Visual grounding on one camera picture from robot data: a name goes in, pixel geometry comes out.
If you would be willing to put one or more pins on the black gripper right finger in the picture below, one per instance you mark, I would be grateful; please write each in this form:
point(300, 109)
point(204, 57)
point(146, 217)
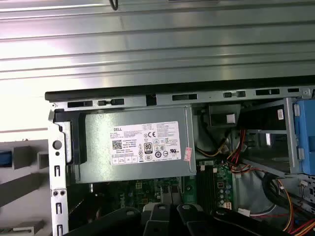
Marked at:
point(197, 226)

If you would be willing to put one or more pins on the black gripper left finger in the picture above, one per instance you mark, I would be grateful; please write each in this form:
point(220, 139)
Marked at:
point(110, 223)

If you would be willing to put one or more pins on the hard disk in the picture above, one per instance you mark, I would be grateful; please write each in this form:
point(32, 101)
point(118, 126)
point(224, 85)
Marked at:
point(5, 158)

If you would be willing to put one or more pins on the green motherboard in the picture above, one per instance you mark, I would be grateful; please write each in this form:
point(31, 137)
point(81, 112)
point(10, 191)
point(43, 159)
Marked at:
point(128, 191)

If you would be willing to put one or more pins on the black RAM slot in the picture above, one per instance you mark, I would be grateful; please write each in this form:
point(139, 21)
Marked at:
point(203, 182)
point(213, 182)
point(208, 182)
point(199, 182)

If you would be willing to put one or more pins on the grey power supply unit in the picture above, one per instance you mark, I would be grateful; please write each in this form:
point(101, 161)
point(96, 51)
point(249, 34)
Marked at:
point(98, 159)

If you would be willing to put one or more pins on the open black PC case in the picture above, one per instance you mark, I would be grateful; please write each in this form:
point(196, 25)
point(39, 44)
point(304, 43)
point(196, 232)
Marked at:
point(59, 172)

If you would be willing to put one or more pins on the grey parts rack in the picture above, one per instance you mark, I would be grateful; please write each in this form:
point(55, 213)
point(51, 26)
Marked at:
point(22, 186)

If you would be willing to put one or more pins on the grey metal optical drive cage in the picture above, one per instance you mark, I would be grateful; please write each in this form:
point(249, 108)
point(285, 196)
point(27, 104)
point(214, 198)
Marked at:
point(289, 127)

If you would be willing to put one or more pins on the blue plastic drive latch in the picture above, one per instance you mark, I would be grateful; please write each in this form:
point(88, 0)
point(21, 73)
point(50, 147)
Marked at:
point(306, 127)

